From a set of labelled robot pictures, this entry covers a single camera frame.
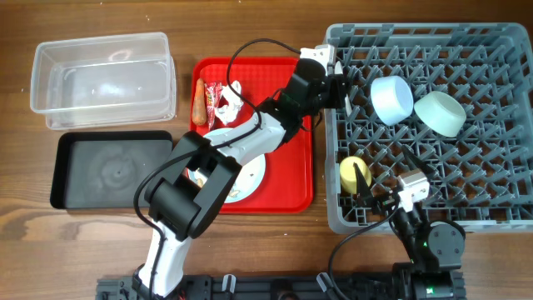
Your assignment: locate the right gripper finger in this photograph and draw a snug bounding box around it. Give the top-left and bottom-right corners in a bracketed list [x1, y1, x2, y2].
[401, 145, 429, 175]
[354, 162, 373, 204]

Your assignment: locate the yellow cup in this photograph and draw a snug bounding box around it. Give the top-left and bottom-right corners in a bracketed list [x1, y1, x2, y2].
[340, 156, 372, 194]

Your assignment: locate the mint green bowl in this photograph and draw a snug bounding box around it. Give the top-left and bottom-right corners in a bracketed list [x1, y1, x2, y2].
[414, 91, 466, 138]

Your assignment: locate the light blue small bowl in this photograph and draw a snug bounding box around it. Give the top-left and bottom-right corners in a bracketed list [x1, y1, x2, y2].
[371, 76, 414, 126]

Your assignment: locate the white tissue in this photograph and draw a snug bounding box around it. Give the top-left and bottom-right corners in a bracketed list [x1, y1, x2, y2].
[215, 81, 244, 125]

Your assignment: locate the light blue plate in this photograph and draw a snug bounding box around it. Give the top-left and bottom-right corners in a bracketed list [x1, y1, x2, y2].
[188, 127, 267, 204]

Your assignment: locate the red snack wrapper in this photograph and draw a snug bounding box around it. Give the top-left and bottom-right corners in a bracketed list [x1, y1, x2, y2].
[204, 82, 222, 129]

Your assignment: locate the food scraps and rice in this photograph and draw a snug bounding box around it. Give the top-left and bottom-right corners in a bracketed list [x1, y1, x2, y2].
[195, 177, 242, 198]

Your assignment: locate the orange carrot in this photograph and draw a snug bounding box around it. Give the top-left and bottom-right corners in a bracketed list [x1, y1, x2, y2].
[192, 78, 207, 126]

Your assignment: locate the white plastic spoon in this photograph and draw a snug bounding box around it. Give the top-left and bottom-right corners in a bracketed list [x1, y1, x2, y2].
[334, 61, 352, 117]

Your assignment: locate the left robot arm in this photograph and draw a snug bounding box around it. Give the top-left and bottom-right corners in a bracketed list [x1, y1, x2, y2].
[133, 58, 349, 299]

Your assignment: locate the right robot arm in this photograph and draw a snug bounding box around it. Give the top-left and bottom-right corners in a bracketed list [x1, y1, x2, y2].
[356, 146, 466, 299]

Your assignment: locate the grey dishwasher rack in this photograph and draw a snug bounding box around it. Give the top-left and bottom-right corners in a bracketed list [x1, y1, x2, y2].
[324, 22, 532, 234]

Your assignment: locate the red serving tray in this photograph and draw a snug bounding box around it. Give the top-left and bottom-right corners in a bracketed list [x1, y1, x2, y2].
[189, 56, 314, 215]

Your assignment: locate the clear plastic bin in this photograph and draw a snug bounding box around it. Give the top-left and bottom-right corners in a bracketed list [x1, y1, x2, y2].
[30, 32, 177, 130]

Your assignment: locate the black plastic tray bin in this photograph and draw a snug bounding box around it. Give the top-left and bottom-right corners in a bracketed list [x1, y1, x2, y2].
[49, 130, 173, 210]

